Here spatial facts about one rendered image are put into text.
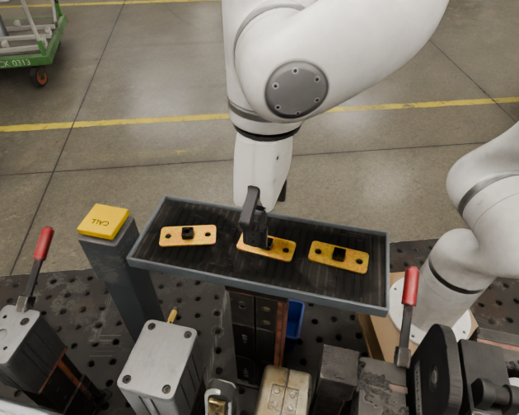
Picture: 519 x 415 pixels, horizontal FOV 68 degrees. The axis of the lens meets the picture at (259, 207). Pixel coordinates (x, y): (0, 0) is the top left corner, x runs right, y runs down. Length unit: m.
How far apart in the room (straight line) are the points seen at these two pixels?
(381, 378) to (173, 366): 0.28
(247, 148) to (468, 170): 0.43
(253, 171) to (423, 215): 2.06
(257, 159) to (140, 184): 2.15
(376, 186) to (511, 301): 1.43
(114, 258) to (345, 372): 0.39
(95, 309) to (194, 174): 1.55
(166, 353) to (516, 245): 0.52
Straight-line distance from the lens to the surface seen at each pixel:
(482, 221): 0.71
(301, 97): 0.29
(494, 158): 0.71
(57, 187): 2.72
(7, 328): 0.73
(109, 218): 0.66
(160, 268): 0.57
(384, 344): 0.95
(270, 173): 0.41
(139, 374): 0.56
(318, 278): 0.55
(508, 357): 0.68
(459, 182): 0.74
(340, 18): 0.29
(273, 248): 0.57
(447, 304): 0.88
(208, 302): 1.07
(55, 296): 1.21
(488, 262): 0.71
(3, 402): 0.74
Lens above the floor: 1.61
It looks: 45 degrees down
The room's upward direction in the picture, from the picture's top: straight up
